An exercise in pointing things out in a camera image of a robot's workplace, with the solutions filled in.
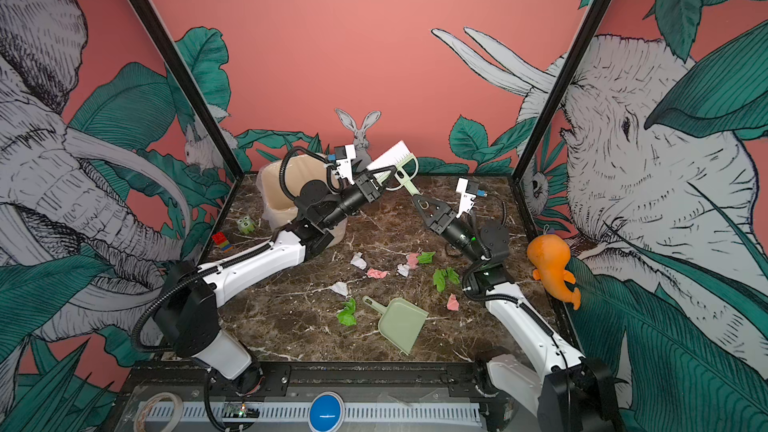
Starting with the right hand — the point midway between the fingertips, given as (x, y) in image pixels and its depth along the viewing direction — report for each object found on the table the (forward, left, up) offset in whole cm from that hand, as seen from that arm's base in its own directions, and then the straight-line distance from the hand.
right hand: (410, 202), depth 64 cm
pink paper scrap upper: (+6, -2, -36) cm, 37 cm away
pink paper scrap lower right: (-8, -14, -37) cm, 41 cm away
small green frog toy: (+18, +56, -36) cm, 69 cm away
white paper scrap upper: (+5, +15, -36) cm, 40 cm away
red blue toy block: (+9, +60, -31) cm, 68 cm away
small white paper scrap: (+2, +1, -37) cm, 37 cm away
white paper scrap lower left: (-4, +20, -37) cm, 42 cm away
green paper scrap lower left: (-13, +17, -36) cm, 42 cm away
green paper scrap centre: (-2, -10, -36) cm, 37 cm away
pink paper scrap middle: (0, +9, -36) cm, 37 cm away
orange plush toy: (+4, -45, -30) cm, 54 cm away
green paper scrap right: (0, -15, -37) cm, 40 cm away
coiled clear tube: (-36, +63, -34) cm, 80 cm away
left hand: (+6, +3, +5) cm, 9 cm away
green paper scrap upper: (+7, -7, -37) cm, 38 cm away
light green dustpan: (-14, +2, -38) cm, 40 cm away
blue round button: (-35, +19, -35) cm, 53 cm away
